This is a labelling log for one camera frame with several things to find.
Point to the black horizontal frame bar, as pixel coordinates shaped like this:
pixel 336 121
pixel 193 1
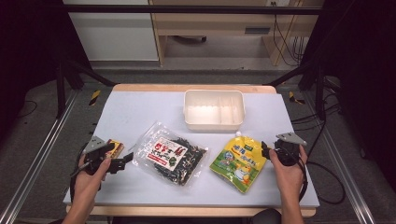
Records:
pixel 186 9

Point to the white cabinet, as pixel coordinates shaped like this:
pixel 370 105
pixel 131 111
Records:
pixel 115 34

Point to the white table mat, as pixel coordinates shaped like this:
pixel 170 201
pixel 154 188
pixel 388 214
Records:
pixel 140 109

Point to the person's right hand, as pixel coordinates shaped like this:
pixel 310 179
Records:
pixel 289 180

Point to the person's left hand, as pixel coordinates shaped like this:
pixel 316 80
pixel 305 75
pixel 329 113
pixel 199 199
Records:
pixel 88 183

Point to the black curtain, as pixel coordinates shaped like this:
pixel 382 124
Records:
pixel 364 62
pixel 25 46

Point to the aluminium floor rail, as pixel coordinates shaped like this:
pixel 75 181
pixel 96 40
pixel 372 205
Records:
pixel 339 155
pixel 37 149

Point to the black stool seat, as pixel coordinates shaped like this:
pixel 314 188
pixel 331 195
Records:
pixel 267 217

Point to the yellow green spout pouch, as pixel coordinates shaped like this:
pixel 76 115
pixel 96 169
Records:
pixel 239 163

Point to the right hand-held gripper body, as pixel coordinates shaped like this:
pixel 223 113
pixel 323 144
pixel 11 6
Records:
pixel 288 149

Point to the black metal stand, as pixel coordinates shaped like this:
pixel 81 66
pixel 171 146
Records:
pixel 319 90
pixel 60 90

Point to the white plastic divided container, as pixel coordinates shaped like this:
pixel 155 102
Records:
pixel 214 109

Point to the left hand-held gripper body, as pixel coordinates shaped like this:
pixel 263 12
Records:
pixel 93 151

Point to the small yellow brown snack packet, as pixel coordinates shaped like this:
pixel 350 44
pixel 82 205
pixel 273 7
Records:
pixel 116 149

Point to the wooden desk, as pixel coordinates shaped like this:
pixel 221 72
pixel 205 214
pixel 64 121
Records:
pixel 218 21

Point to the clear bag of dried seaweed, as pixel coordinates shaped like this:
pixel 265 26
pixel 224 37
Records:
pixel 171 154

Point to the yellow black tape marker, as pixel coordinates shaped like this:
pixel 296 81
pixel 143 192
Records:
pixel 95 97
pixel 294 98

